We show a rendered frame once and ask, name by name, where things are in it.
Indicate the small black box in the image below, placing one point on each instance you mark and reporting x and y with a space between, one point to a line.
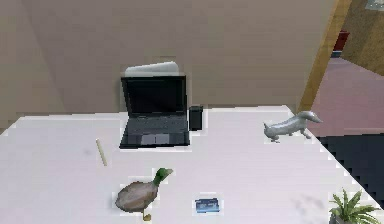
195 118

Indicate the black open laptop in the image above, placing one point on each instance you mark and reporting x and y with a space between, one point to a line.
155 128

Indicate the white rounded box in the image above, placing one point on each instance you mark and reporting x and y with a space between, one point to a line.
151 69

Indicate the white table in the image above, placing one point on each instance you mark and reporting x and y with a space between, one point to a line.
233 166

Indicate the blue card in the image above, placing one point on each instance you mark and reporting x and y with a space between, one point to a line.
207 205

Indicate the silver dog figurine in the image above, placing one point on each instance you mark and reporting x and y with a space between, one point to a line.
286 127

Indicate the brown duck figurine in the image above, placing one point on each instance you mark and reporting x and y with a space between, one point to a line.
138 195

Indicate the beige pencil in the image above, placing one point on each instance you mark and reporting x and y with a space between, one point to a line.
101 152

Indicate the red bin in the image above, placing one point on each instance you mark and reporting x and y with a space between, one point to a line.
341 40

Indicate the green house plant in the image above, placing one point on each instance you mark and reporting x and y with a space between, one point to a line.
351 210

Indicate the wooden door frame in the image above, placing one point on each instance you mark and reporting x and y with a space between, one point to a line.
325 53

